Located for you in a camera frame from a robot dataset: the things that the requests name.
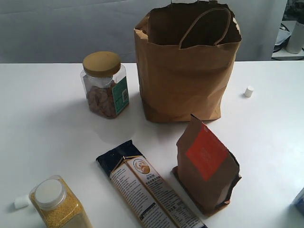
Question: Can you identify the brown paper shopping bag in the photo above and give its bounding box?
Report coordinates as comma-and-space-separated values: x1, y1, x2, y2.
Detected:
134, 0, 242, 123

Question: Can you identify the clear jar gold lid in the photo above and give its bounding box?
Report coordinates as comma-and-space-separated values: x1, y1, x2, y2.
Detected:
80, 51, 129, 119

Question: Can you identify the brown pouch orange label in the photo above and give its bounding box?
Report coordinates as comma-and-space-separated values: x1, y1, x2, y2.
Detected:
172, 115, 241, 216

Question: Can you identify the dark blue pasta package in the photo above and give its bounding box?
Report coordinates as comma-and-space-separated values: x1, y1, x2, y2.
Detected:
96, 140, 206, 228

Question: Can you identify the small white cap right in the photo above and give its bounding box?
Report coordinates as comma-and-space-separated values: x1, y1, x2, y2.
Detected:
244, 86, 254, 98

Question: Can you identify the small white cap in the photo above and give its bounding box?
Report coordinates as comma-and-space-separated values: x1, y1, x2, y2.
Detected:
244, 86, 254, 98
14, 195, 31, 209

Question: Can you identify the yellow millet jar white lid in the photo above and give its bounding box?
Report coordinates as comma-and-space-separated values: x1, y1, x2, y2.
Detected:
29, 175, 92, 228

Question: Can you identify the white tray in background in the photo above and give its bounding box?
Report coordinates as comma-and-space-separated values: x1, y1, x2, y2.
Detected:
275, 29, 291, 46

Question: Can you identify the small white cap left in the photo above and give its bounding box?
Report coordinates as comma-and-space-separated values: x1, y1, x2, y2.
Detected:
14, 195, 31, 209

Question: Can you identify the white cylinder in background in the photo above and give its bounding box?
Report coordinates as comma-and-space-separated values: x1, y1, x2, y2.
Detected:
286, 21, 304, 54

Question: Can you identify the blue white package corner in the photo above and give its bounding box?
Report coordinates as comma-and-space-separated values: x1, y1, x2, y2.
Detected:
292, 188, 304, 215

